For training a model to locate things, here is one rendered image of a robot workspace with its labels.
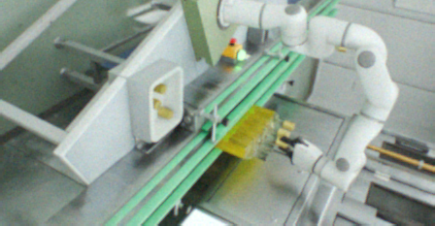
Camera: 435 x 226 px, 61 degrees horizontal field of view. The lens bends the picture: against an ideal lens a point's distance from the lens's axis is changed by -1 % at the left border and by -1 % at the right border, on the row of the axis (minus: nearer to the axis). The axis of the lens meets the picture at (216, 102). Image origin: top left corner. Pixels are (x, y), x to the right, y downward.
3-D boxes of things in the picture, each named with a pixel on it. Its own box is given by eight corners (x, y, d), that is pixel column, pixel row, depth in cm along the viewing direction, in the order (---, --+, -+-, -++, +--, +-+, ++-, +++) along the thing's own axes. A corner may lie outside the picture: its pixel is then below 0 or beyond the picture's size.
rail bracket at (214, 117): (194, 137, 137) (224, 149, 132) (195, 99, 128) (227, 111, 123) (199, 133, 139) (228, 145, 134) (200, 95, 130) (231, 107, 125)
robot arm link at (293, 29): (267, -5, 134) (311, 1, 127) (269, 23, 144) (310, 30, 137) (257, 12, 129) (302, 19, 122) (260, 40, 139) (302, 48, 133)
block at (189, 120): (179, 127, 139) (194, 134, 136) (179, 106, 133) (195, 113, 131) (184, 122, 141) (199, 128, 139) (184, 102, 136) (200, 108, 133)
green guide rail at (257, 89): (201, 129, 140) (219, 136, 137) (201, 126, 139) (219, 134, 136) (327, 8, 269) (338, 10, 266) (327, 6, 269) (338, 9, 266)
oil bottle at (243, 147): (202, 142, 146) (250, 162, 137) (202, 131, 143) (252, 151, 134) (209, 135, 150) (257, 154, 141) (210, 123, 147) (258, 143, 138)
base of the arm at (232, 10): (215, -2, 131) (254, 4, 125) (229, -21, 138) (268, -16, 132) (220, 32, 143) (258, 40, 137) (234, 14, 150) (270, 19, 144)
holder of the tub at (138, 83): (132, 147, 128) (150, 155, 125) (126, 78, 113) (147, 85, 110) (162, 123, 140) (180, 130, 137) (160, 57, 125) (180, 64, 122)
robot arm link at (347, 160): (365, 109, 127) (341, 161, 134) (351, 112, 117) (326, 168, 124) (388, 119, 122) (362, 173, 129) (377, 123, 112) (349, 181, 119)
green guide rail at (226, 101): (201, 113, 136) (220, 120, 133) (202, 111, 135) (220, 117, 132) (329, -2, 265) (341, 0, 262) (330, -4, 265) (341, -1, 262)
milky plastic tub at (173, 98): (132, 136, 124) (152, 145, 121) (127, 78, 112) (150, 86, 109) (163, 112, 137) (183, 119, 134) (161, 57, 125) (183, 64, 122)
